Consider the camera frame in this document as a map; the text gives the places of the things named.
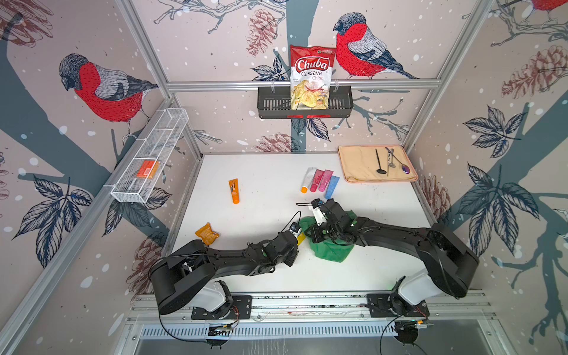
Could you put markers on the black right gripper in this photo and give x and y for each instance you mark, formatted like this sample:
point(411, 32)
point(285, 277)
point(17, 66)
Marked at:
point(313, 232)

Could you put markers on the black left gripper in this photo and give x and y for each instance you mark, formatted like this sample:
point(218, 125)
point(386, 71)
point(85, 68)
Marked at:
point(294, 254)

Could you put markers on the yellow toothpaste tube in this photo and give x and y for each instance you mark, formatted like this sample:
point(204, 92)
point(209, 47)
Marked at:
point(301, 237)

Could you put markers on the green microfibre cloth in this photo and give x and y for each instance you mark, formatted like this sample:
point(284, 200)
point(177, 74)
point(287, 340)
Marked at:
point(328, 249)

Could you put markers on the light blue toothpaste tube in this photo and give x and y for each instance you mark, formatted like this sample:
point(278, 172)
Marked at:
point(334, 180)

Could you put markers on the light pink toothpaste tube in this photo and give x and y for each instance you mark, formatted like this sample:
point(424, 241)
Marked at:
point(325, 180)

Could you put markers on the dark pink toothpaste tube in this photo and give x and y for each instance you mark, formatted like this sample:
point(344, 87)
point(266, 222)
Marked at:
point(316, 180)

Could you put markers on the white orange-capped toothpaste tube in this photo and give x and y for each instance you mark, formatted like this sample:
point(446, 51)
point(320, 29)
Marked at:
point(308, 179)

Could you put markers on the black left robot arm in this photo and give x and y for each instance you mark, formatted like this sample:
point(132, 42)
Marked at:
point(178, 278)

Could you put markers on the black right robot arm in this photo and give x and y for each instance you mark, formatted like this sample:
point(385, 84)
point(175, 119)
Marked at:
point(449, 265)

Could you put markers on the orange toothpaste tube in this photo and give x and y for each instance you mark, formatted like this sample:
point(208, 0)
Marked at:
point(234, 189)

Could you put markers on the beige cloth mat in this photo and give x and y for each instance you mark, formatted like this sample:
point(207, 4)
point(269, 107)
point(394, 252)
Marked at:
point(359, 164)

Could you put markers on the black ladle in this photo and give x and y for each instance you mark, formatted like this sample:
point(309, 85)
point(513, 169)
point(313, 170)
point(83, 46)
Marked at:
point(380, 169)

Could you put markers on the orange snack wrapper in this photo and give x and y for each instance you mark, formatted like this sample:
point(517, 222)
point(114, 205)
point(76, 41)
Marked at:
point(207, 234)

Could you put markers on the purple spoon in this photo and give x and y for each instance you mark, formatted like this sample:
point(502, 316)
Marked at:
point(404, 167)

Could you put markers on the red cassava chips bag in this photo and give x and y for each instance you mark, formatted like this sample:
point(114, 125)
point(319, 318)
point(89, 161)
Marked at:
point(311, 72)

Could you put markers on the orange packet in basket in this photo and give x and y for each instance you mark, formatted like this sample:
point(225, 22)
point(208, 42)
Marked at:
point(148, 169)

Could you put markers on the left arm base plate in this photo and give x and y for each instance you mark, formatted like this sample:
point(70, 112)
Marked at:
point(240, 308)

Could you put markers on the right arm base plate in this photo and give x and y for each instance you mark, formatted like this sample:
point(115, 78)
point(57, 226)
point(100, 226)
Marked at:
point(383, 304)

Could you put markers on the black wall basket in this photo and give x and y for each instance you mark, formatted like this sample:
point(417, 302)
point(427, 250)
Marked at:
point(282, 102)

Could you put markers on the aluminium front rail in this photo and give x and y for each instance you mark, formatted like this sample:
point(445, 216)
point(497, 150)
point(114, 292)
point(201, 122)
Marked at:
point(316, 306)

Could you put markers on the white wire shelf basket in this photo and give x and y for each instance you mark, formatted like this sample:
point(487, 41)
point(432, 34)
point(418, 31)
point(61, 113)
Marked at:
point(156, 146)

